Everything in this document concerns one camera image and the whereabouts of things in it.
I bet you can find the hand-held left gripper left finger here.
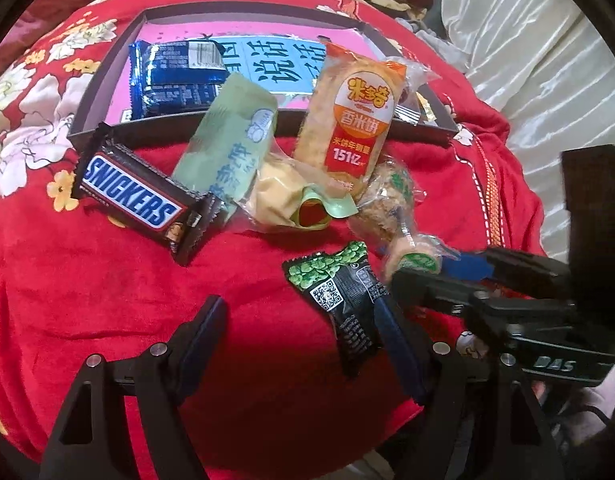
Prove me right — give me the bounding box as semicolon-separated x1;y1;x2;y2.
40;295;229;480

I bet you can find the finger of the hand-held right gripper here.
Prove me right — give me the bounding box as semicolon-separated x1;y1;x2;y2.
442;247;573;301
390;269;571;320

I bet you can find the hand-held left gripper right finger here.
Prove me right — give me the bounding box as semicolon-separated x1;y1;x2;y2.
373;292;568;480

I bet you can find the round pastry packet green label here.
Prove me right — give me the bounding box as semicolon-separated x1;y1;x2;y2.
380;232;451;281

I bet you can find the black green pea packet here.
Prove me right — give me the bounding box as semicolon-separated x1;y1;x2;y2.
284;241;391;378

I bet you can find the crumbly brown snack packet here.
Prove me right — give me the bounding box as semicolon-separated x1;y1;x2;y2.
348;159;428;256

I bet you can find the brown chocolate bar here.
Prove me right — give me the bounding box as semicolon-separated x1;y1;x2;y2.
70;122;228;267

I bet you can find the clear snack packet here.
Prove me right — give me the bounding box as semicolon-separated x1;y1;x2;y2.
393;92;424;126

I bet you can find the orange rice cracker packet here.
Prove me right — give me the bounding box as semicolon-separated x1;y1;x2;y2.
292;42;441;198

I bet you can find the green cake packet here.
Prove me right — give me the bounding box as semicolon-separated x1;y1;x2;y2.
172;72;359;235

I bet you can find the blue snack packet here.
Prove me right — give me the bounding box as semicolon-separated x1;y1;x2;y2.
128;40;227;121

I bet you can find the dark grey box lid tray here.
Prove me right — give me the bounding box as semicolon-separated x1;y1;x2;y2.
68;0;461;153

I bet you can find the person's right hand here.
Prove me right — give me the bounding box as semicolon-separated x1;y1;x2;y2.
532;367;615;428

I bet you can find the red floral blanket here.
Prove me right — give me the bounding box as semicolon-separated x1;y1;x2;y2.
0;0;553;466

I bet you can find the white satin curtain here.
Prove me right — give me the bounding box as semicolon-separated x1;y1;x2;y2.
437;0;615;241

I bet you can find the light blue cloth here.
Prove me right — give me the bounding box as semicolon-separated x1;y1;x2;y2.
412;12;453;43

